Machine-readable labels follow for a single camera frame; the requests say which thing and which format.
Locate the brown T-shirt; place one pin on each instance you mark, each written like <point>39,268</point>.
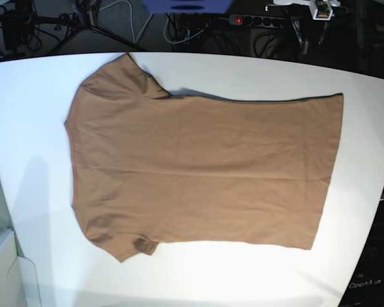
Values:
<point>150,167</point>

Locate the blue plastic object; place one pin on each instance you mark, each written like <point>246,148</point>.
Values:
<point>187,6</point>

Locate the black power strip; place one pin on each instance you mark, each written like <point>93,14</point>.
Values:
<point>258,21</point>

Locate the black tripod stand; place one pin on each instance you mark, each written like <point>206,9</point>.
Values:
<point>85,18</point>

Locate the white foam board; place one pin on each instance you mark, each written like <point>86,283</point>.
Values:
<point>18,282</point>

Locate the black OpenArm box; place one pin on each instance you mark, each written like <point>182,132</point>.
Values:
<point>366,287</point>

